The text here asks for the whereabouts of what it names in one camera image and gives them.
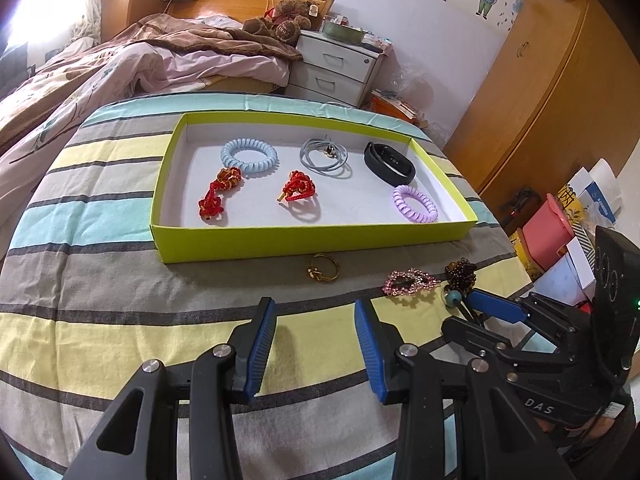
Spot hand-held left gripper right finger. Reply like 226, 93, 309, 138
354, 300, 566, 480

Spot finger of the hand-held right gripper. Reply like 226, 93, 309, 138
441, 317, 566, 376
467, 287, 591, 341

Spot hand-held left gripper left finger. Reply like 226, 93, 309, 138
62, 297, 277, 480

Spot dark beaded hair tie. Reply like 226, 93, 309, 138
440, 257, 481, 311

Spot purple spiral hair tie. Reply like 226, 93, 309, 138
392, 185, 439, 223

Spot yellow-green cardboard box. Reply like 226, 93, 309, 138
150, 112, 478, 265

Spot red and gold knotted bracelet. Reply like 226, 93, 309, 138
198, 167, 243, 221

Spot red knotted cord bracelet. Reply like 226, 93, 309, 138
277, 170, 316, 204

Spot black wristband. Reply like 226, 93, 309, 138
363, 141, 418, 186

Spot grey cord bracelet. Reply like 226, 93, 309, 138
300, 136, 352, 179

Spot light blue spiral hair tie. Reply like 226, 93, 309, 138
220, 136, 278, 177

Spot pink rhinestone hair clip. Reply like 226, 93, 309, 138
382, 267, 442, 296

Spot pink plastic container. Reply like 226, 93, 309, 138
522, 193, 576, 268

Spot stack of paper boxes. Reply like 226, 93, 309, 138
550, 160, 623, 306

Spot wooden wardrobe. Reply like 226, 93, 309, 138
445, 0, 640, 221

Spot pile of books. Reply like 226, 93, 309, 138
370, 89, 426, 126

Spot white nightstand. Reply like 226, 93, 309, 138
286, 29, 388, 108

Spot pink floral quilt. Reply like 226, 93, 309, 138
0, 35, 291, 181

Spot brown blanket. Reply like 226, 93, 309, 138
115, 12, 303, 61

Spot brown teddy bear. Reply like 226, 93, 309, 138
243, 0, 321, 43

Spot wooden headboard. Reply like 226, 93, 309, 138
162, 0, 335, 31

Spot floral curtain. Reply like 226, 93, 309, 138
70, 0, 108, 46

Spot gold ring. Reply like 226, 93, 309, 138
306, 253, 342, 283

